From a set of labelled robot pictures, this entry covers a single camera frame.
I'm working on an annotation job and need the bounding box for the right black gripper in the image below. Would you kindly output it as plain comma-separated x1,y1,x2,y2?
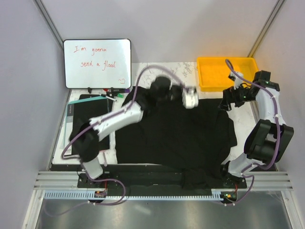
218,82,256,111

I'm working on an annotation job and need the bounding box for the black long sleeve shirt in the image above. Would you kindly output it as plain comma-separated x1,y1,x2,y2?
115,99,237,189

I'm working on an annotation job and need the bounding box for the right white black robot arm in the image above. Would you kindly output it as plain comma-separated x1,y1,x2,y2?
218,71,294,188

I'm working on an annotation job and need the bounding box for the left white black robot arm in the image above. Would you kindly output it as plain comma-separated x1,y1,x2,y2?
69,76,184,187

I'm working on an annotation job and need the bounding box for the yellow plastic bin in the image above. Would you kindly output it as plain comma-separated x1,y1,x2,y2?
197,57,259,92

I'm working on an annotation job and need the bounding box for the white whiteboard with red writing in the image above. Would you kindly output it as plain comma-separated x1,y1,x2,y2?
63,39,132,89

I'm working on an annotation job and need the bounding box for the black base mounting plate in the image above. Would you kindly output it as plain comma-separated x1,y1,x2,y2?
77,165,247,195

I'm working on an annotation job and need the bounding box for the teal and white packaging board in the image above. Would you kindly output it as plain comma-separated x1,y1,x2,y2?
63,94,113,147

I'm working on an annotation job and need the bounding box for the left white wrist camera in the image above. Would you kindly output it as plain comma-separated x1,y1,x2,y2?
182,86,199,109

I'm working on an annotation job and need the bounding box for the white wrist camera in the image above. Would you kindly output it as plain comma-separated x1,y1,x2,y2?
182,86,199,109
228,71,244,90

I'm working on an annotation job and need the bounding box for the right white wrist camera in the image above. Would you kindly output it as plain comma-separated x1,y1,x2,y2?
228,71,244,90

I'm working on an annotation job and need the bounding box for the white slotted cable duct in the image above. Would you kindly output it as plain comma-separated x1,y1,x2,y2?
44,190,236,201

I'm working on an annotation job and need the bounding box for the aluminium frame rail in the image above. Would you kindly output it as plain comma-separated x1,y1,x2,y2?
34,171,293,191

